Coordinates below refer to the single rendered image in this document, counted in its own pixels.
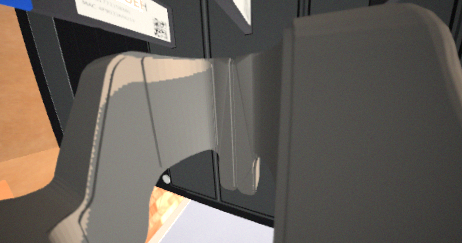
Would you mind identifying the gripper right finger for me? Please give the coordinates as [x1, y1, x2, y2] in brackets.
[233, 3, 462, 243]

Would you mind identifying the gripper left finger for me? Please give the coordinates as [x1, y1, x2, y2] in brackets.
[0, 51, 237, 243]

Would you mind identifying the black server rack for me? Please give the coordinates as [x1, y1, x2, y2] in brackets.
[0, 0, 462, 228]

